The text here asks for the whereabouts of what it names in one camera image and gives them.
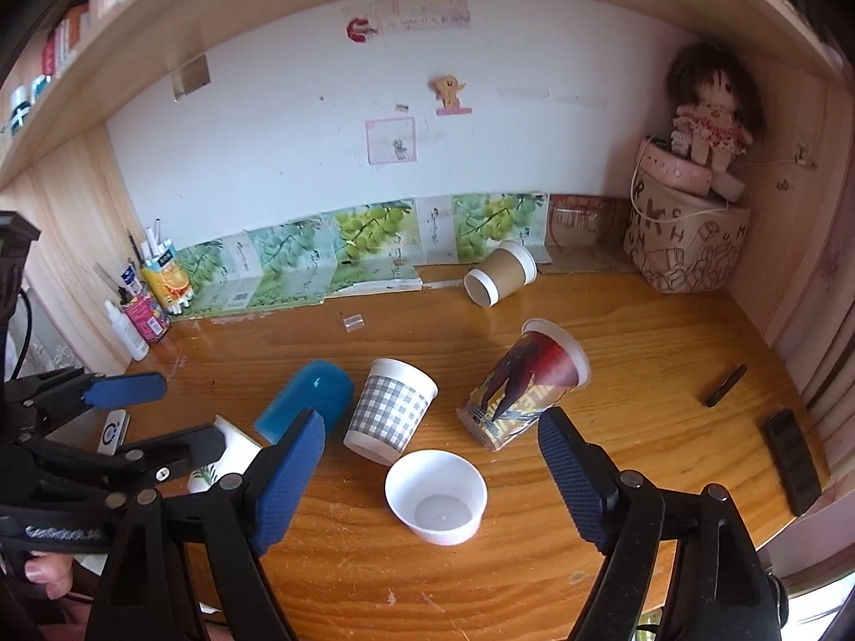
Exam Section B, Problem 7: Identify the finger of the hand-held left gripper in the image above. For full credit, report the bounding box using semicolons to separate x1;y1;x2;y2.
0;367;168;429
20;422;228;485

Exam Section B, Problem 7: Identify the yellow orange print carton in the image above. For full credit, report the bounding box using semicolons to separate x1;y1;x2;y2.
140;250;196;316

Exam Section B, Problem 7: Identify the black remote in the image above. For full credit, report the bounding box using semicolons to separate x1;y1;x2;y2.
764;409;822;517

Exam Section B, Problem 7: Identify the pink printed tube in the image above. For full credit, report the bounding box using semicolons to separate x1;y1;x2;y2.
123;280;172;347

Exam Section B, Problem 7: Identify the yellow character sticker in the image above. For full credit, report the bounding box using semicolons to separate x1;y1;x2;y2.
431;73;474;116

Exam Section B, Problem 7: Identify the green grape print carton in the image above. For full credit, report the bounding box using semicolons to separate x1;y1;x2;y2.
321;200;429;298
175;237;268;319
246;217;338;308
415;192;554;267

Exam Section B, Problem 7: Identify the small white device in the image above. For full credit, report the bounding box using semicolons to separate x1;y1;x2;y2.
97;409;132;457

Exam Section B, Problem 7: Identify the slim black bar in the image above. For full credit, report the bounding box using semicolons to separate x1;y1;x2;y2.
705;364;748;408

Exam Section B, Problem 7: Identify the black cable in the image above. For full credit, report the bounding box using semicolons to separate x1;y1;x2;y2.
3;286;37;381

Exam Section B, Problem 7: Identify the grey checkered paper cup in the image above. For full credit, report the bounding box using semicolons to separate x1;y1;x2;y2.
343;358;439;467

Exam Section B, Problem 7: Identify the blue plastic cup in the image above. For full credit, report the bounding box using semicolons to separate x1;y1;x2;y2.
254;361;355;445

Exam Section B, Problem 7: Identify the cup with dark figure print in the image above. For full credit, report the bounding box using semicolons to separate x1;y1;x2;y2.
456;319;593;453

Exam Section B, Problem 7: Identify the plain white cup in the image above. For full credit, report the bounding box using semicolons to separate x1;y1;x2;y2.
385;450;488;546

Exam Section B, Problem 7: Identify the white cup with green print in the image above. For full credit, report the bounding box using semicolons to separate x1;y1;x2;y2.
187;414;263;495

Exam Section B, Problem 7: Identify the pink square note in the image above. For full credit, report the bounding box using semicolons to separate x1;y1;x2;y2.
364;116;418;165

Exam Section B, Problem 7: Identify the brown-haired rag doll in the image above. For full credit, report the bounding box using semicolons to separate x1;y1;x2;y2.
664;40;768;178

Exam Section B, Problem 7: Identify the white dropper bottle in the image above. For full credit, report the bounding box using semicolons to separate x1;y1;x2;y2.
103;299;151;362

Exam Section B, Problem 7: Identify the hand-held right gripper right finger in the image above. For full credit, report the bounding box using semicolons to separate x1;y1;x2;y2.
538;407;786;641

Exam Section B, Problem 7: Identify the row of boxes on shelf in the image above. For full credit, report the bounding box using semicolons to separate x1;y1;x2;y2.
40;3;91;77

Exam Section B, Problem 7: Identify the clear tape patch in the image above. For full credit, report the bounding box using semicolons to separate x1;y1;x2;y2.
170;55;212;103

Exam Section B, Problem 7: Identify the person's left hand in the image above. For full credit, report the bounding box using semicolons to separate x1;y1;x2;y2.
21;549;84;605

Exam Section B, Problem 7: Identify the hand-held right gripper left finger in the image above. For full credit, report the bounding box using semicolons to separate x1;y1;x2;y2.
87;409;327;641

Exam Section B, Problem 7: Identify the brown paper cup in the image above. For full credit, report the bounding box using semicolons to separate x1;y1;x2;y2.
464;240;538;309

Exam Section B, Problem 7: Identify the brown printed box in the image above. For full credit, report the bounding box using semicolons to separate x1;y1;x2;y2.
623;170;752;295

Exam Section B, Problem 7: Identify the red printed cardboard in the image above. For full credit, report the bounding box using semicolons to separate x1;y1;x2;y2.
548;195;634;259

